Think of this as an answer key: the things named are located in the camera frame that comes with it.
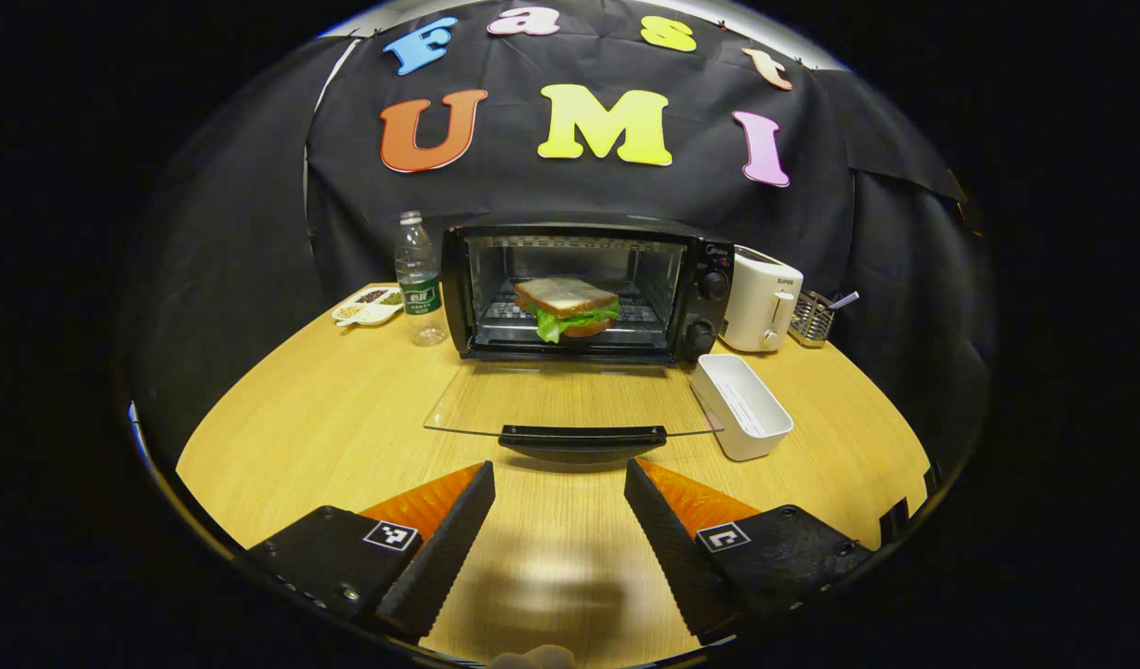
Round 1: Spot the black electric oven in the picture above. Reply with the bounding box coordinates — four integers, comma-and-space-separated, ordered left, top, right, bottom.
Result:
424, 222, 737, 466

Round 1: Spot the lettuce sandwich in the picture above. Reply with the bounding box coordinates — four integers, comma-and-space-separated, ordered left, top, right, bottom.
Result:
513, 275, 622, 346

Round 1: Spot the white divided snack plate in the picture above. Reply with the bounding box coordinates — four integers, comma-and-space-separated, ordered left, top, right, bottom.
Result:
331, 285, 406, 329

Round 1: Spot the white rectangular tray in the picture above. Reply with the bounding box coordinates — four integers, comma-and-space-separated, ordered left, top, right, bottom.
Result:
688, 352, 796, 464

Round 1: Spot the white toaster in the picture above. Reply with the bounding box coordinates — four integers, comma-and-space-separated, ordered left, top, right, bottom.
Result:
718, 245, 806, 355

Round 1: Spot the clear plastic water bottle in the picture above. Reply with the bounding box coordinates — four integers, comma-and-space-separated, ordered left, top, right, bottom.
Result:
393, 210, 451, 348

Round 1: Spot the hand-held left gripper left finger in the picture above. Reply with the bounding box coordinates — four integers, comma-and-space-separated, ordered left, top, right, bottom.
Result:
244, 460, 497, 641

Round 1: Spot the wire mesh basket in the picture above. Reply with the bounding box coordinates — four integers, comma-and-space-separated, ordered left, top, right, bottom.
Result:
788, 290, 836, 350

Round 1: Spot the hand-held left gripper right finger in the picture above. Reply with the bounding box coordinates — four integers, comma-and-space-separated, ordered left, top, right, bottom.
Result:
622, 457, 875, 645

